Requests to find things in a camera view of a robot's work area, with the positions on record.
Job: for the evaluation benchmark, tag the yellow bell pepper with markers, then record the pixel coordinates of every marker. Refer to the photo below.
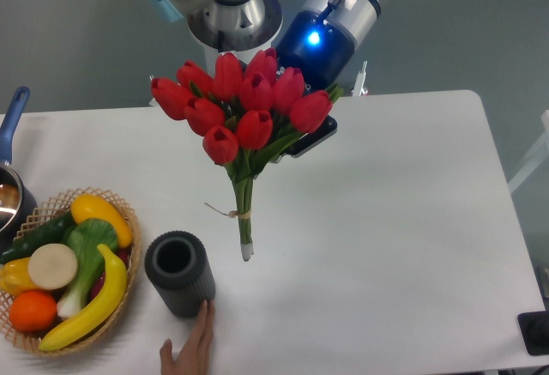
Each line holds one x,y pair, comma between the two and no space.
15,278

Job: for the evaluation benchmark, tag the red tulip bouquet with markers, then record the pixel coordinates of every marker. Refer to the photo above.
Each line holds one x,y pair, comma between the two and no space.
246,115

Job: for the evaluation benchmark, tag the woven wicker basket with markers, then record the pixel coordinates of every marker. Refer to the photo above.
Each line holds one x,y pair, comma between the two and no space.
52,208

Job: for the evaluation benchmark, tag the yellow banana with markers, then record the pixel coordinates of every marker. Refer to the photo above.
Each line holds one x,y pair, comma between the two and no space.
97,311

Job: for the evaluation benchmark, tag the blue handled saucepan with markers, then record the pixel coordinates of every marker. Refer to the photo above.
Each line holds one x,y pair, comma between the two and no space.
17,202

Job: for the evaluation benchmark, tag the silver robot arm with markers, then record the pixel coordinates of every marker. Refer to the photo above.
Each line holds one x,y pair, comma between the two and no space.
321,39

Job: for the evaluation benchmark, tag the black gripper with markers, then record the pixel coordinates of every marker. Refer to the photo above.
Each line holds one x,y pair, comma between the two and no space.
308,141

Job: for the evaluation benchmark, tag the green bok choy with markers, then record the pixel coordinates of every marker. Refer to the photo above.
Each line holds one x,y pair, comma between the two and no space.
83,240

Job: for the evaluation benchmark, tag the dark grey ribbed vase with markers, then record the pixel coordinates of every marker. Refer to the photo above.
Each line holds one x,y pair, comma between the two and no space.
177,265

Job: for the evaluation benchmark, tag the orange fruit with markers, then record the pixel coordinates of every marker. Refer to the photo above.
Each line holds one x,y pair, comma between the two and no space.
33,311

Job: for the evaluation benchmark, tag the white frame at right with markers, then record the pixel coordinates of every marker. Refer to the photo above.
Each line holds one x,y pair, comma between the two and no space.
532,159

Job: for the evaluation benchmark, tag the black device at edge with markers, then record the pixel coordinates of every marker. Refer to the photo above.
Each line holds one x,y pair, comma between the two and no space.
534,329

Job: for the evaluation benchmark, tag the white clamp post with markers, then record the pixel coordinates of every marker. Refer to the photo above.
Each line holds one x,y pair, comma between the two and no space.
359,87

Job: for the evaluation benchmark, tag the green cucumber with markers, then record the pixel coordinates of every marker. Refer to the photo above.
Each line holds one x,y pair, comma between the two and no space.
50,232

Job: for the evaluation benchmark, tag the bare human hand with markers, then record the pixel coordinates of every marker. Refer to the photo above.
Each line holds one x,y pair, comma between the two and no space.
194,356

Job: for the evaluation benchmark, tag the beige round radish slice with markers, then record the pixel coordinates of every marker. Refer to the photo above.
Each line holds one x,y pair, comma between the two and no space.
52,266

